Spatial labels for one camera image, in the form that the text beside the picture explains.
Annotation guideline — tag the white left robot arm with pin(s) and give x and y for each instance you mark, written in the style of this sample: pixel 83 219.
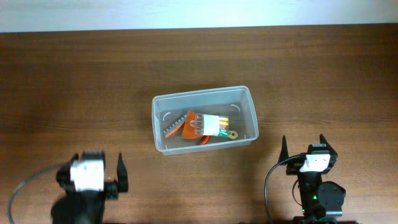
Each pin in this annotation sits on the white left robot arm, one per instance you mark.
pixel 80 207

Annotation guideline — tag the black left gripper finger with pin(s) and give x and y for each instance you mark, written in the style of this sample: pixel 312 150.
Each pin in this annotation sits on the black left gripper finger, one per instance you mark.
pixel 121 171
pixel 74 158

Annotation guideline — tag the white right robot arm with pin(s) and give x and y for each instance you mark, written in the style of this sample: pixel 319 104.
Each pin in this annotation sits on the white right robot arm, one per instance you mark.
pixel 321 202

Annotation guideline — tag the clear plastic container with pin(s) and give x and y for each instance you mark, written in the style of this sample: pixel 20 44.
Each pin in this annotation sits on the clear plastic container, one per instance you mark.
pixel 235 102

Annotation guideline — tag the orange handled pliers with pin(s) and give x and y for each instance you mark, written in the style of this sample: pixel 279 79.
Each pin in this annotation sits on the orange handled pliers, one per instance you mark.
pixel 205 140

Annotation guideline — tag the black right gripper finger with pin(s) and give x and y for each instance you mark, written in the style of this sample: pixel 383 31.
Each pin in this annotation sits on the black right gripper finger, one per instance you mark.
pixel 328 146
pixel 284 154

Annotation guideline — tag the orange socket bit rail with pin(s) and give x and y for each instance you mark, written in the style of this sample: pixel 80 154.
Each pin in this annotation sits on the orange socket bit rail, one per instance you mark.
pixel 174 127

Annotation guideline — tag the orange scraper with wooden handle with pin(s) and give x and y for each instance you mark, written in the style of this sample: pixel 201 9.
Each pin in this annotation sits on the orange scraper with wooden handle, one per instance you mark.
pixel 188 132

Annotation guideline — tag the clear case of coloured bits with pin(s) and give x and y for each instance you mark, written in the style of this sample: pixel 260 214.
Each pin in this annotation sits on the clear case of coloured bits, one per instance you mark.
pixel 210 125

